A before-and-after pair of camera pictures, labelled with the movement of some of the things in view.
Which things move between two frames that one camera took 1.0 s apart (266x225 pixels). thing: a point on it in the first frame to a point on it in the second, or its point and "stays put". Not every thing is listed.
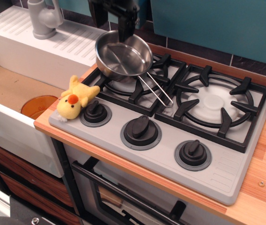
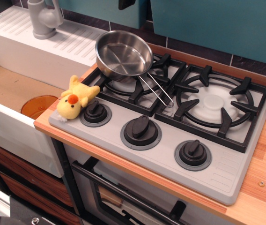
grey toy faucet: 45,20 stays put
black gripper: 128,10 to 124,4
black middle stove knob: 141,134 stays put
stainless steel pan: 122,61 stays put
